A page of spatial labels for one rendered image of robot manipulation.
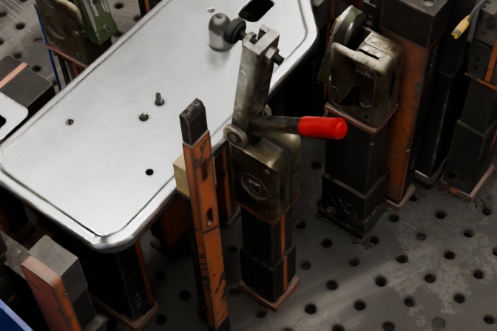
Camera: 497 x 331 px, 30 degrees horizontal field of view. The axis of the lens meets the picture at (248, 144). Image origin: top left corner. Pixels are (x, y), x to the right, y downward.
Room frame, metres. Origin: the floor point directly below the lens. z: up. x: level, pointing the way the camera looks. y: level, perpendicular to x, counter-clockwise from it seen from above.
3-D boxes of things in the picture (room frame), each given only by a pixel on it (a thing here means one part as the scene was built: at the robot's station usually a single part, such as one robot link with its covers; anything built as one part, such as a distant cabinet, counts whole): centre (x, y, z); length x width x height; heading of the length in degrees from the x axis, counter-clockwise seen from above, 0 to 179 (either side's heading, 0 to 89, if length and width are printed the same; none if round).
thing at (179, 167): (0.60, 0.06, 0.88); 0.04 x 0.04 x 0.36; 51
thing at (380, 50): (0.76, -0.15, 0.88); 0.11 x 0.09 x 0.37; 51
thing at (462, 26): (0.79, -0.28, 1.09); 0.10 x 0.01 x 0.01; 141
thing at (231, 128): (0.64, 0.01, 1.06); 0.03 x 0.01 x 0.03; 51
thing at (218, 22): (0.84, 0.03, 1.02); 0.03 x 0.03 x 0.07
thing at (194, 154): (0.57, 0.05, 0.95); 0.03 x 0.01 x 0.50; 141
